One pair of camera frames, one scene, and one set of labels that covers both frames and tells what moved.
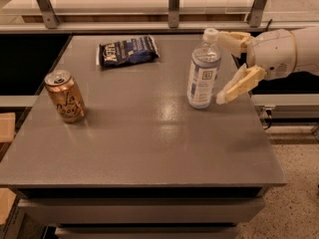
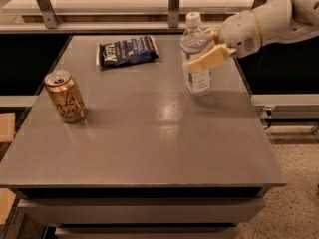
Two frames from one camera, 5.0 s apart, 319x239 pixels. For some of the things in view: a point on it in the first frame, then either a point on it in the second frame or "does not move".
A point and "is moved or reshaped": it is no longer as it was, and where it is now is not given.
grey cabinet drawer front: [248, 210] does not move
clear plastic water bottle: [204, 71] is moved or reshaped
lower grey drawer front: [147, 232] does not move
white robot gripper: [273, 54] to [239, 33]
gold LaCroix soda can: [65, 96] does not move
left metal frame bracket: [50, 18] does not move
